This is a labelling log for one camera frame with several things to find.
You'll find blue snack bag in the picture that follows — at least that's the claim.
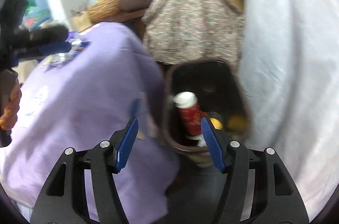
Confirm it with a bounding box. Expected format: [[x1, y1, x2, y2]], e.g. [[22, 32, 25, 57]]
[[42, 38, 92, 72]]

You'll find yellow knitted corn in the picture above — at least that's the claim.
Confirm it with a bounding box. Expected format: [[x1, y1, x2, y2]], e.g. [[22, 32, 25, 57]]
[[226, 114, 248, 133]]

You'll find red cylindrical canister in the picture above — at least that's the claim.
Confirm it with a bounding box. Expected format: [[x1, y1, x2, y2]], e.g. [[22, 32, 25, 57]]
[[173, 91, 208, 137]]

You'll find white tissue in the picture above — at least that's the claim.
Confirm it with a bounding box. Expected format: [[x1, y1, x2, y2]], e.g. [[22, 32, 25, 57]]
[[196, 134, 207, 147]]

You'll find yellow cylindrical can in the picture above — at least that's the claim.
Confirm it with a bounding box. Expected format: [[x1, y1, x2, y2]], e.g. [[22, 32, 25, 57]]
[[208, 111, 224, 130]]

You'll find dark brown trash bin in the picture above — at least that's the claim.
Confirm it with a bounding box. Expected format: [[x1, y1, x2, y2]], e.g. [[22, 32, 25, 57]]
[[161, 60, 250, 168]]

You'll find left hand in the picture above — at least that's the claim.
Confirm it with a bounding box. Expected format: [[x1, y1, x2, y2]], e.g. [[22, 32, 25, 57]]
[[1, 80, 22, 131]]

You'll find utensil holder box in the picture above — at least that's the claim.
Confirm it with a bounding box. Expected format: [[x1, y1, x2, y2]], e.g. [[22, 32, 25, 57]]
[[71, 10, 93, 32]]

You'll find blue water jug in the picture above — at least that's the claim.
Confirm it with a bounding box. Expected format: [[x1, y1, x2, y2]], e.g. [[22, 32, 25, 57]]
[[22, 0, 53, 30]]

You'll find woven wicker basket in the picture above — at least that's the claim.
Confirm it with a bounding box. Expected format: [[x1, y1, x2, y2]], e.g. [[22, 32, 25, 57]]
[[87, 0, 121, 24]]

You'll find purple floral tablecloth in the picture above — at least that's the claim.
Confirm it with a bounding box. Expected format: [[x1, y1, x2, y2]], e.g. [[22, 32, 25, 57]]
[[1, 22, 179, 223]]

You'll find wooden counter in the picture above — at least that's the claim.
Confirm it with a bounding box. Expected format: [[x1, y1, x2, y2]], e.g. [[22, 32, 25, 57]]
[[104, 9, 147, 23]]

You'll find floral cloth cover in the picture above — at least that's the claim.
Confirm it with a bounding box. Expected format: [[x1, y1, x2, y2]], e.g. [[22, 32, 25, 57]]
[[143, 0, 245, 71]]

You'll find white cloth cover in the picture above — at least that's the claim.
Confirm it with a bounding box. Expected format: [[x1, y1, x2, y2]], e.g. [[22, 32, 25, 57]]
[[238, 0, 338, 219]]

